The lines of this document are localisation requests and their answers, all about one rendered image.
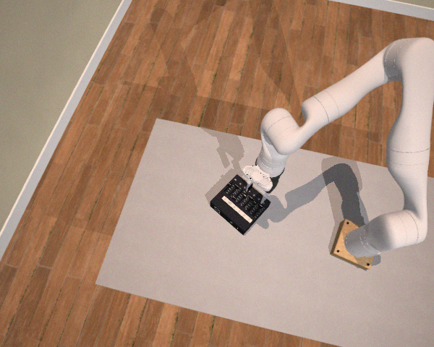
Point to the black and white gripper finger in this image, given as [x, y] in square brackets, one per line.
[264, 197]
[249, 186]

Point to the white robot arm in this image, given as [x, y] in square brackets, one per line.
[410, 60]

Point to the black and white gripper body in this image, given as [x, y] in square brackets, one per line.
[264, 177]

